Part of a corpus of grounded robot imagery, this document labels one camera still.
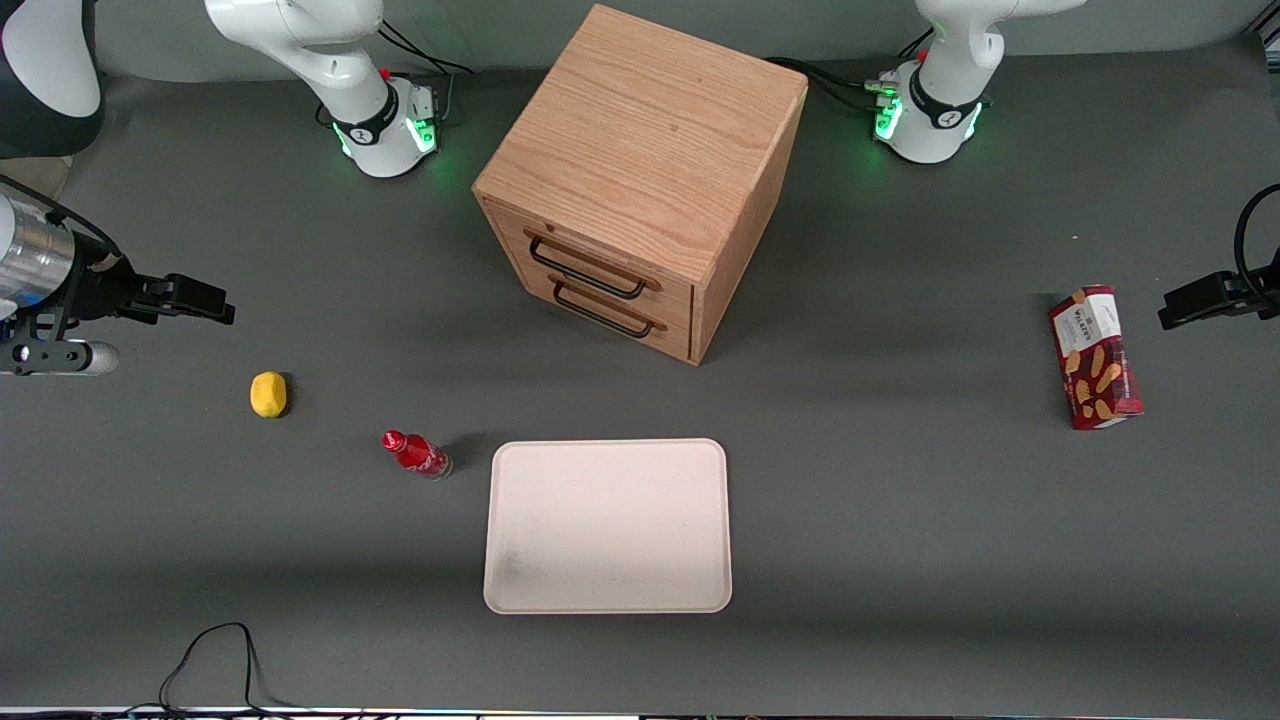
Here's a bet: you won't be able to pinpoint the yellow lemon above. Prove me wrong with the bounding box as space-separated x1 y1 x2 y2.
249 371 289 419

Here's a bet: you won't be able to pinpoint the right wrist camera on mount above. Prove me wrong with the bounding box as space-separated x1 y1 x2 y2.
0 340 121 379

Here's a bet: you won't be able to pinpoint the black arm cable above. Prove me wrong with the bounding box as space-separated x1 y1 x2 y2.
1233 184 1280 293
0 175 123 266

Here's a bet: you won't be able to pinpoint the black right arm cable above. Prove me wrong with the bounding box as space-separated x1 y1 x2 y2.
0 175 123 266

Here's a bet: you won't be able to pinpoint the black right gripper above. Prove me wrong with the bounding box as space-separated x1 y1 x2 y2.
30 254 238 337

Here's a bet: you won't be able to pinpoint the black left arm base cables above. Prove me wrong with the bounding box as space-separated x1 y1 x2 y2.
765 28 936 113

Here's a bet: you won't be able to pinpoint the oak wooden drawer cabinet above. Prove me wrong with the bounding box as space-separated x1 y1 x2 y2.
472 3 809 367

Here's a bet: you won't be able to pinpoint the black arm base cables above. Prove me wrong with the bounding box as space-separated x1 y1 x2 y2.
765 28 936 113
378 18 474 79

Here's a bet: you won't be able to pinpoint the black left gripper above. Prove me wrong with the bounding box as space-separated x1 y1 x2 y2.
1158 268 1280 332

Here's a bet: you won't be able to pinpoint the black right arm base cables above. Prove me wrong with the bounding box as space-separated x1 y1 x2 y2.
378 18 474 79

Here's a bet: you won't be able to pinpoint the cream plastic tray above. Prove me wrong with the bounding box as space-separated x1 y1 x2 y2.
483 438 733 615

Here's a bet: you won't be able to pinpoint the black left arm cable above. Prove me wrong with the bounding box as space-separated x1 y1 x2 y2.
1233 184 1280 293

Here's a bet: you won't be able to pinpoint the black metal drawer handle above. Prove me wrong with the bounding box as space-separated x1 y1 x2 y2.
552 280 657 339
527 235 649 301

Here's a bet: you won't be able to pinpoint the oak wooden drawer front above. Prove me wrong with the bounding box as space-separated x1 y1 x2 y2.
520 268 694 363
484 200 697 313

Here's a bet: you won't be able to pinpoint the thin black loose cable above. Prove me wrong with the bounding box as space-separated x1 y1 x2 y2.
158 622 301 717

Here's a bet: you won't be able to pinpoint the red cookie box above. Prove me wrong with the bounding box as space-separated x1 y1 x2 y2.
1048 285 1145 431

